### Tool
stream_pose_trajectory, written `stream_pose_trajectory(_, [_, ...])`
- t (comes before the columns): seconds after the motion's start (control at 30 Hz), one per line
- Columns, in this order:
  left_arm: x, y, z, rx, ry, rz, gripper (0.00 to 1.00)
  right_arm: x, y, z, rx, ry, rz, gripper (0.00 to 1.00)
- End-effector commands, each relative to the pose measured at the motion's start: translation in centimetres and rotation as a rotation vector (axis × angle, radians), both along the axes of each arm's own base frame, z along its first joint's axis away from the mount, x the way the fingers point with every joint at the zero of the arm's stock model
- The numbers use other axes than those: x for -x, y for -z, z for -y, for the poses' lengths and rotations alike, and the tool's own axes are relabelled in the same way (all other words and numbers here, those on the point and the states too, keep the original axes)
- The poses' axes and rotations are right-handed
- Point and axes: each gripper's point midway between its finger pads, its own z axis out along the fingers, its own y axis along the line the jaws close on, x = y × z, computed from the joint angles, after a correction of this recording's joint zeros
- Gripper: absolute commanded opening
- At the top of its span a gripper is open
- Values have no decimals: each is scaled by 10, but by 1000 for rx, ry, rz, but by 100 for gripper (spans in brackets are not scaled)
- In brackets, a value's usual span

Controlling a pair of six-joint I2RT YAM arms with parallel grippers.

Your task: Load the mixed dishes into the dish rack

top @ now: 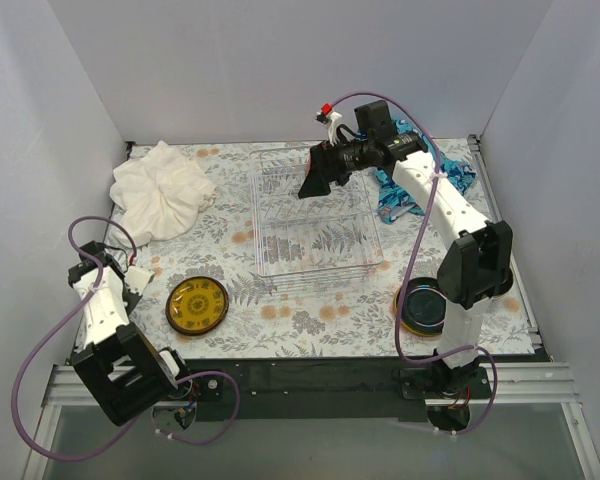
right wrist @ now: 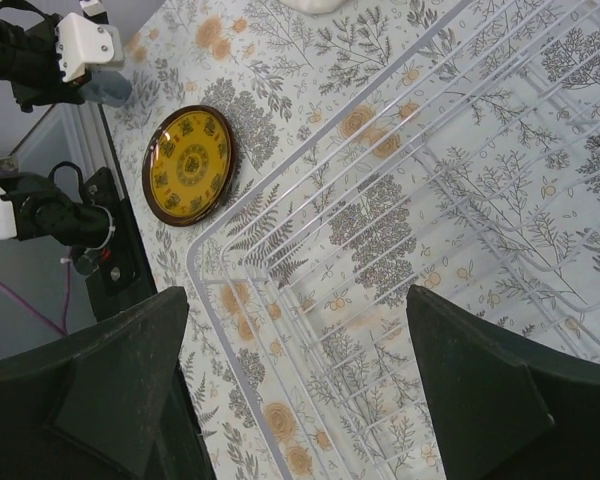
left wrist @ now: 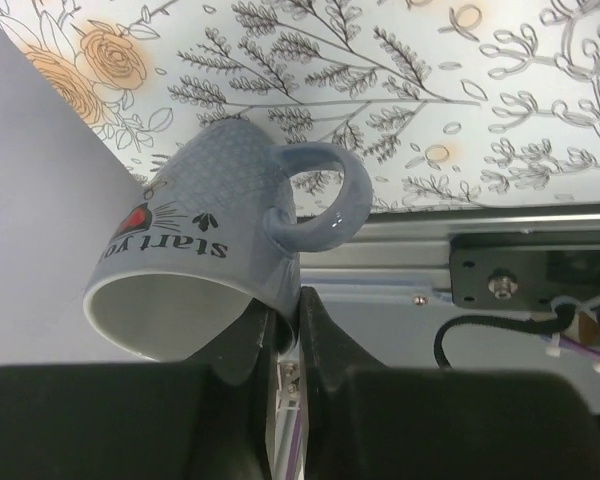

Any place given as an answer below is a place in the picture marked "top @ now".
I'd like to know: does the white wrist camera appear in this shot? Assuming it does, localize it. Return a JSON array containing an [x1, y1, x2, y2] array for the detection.
[[125, 265, 155, 295], [315, 103, 344, 146]]

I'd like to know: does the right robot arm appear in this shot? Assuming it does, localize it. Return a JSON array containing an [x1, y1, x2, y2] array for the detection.
[[298, 96, 513, 398]]

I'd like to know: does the black iridescent plate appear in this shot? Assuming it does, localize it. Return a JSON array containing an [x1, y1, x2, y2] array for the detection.
[[400, 277, 446, 338]]

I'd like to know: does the blue shark print cloth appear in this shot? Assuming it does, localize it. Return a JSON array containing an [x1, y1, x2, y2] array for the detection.
[[374, 120, 477, 224]]

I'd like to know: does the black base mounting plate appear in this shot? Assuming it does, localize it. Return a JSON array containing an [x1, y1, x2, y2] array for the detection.
[[134, 357, 496, 421]]

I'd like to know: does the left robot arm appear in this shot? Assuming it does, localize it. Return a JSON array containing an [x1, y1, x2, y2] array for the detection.
[[68, 241, 193, 426]]

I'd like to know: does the aluminium frame rail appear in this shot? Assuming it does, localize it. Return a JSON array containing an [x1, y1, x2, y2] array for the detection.
[[24, 358, 600, 479]]

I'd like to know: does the white crumpled cloth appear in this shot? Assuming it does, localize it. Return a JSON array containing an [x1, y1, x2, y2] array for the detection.
[[110, 141, 216, 247]]

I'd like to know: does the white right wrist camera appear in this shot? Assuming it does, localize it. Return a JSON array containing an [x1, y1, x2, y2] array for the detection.
[[315, 103, 344, 146]]

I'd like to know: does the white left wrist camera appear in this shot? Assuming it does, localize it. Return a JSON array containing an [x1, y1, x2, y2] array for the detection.
[[125, 265, 155, 295]]

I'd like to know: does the floral patterned table mat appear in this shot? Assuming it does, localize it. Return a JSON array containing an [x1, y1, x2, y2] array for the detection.
[[74, 137, 537, 360]]

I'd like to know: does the white wire dish rack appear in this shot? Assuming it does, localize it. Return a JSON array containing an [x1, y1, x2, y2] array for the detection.
[[247, 147, 383, 292]]

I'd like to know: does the yellow patterned plate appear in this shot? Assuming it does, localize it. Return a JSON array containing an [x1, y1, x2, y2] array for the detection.
[[165, 276, 229, 337]]

